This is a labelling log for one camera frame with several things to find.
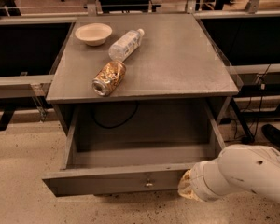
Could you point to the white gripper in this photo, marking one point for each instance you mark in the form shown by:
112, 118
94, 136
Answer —
198, 180

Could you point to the grey top drawer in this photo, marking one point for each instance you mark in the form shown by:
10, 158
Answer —
128, 147

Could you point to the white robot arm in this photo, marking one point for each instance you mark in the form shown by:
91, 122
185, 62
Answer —
237, 168

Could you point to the grey wooden drawer cabinet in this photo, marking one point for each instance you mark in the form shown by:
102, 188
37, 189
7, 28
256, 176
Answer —
175, 60

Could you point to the black shoe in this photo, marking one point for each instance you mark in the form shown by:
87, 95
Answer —
272, 134

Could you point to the gold soda can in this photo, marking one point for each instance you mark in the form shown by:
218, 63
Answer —
109, 78

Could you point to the clear plastic water bottle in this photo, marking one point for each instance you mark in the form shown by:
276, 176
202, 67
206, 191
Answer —
126, 45

